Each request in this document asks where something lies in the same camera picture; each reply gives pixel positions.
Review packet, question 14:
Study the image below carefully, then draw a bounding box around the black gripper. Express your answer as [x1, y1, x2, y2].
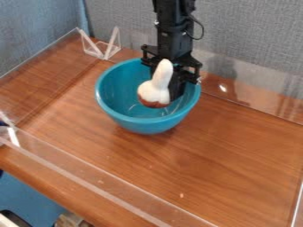
[142, 0, 203, 101]

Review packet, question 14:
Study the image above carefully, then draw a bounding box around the plush mushroom toy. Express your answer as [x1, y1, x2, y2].
[138, 59, 173, 108]

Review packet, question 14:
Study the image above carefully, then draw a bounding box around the blue bowl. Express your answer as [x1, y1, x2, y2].
[95, 59, 202, 135]

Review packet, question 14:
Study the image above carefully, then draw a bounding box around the clear acrylic left barrier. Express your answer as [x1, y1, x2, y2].
[0, 27, 98, 90]

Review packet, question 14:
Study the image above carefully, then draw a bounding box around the clear acrylic barrier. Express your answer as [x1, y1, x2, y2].
[130, 32, 303, 125]
[0, 27, 98, 90]
[0, 111, 217, 227]

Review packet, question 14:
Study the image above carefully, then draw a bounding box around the clear acrylic back barrier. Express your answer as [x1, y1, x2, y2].
[130, 32, 303, 125]

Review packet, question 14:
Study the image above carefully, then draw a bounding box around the clear acrylic front barrier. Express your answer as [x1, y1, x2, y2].
[0, 111, 217, 227]

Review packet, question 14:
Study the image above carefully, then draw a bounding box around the black cable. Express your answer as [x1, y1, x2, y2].
[186, 13, 206, 41]

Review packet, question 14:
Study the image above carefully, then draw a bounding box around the clear acrylic corner bracket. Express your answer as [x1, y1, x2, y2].
[78, 27, 122, 60]

